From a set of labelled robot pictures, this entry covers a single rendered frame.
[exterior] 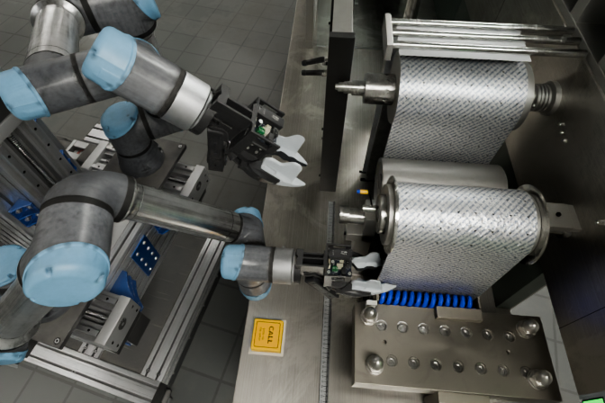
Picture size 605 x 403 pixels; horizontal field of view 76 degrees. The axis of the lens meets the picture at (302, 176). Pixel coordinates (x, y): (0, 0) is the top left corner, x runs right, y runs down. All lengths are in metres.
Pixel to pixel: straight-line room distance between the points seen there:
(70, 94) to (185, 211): 0.34
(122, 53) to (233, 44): 2.73
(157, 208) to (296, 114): 0.70
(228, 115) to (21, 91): 0.28
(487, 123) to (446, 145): 0.09
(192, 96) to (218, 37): 2.81
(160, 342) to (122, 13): 1.26
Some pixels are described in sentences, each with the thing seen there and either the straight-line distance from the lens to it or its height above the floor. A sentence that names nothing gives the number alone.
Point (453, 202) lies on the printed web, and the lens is 0.73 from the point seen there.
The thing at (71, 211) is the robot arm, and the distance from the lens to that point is 0.74.
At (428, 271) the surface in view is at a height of 1.14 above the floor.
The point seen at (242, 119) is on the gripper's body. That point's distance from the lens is 0.56.
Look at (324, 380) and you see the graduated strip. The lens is 1.00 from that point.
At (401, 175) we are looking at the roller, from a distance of 0.83.
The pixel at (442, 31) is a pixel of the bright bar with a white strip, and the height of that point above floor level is 1.46.
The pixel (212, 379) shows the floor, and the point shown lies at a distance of 1.95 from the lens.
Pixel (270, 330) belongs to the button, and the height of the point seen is 0.92.
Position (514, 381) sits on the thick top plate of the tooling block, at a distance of 0.96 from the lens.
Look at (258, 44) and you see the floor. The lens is 3.23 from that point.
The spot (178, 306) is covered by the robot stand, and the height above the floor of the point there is 0.22.
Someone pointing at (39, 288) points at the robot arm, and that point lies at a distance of 0.73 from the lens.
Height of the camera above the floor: 1.89
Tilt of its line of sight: 55 degrees down
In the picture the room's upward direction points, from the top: straight up
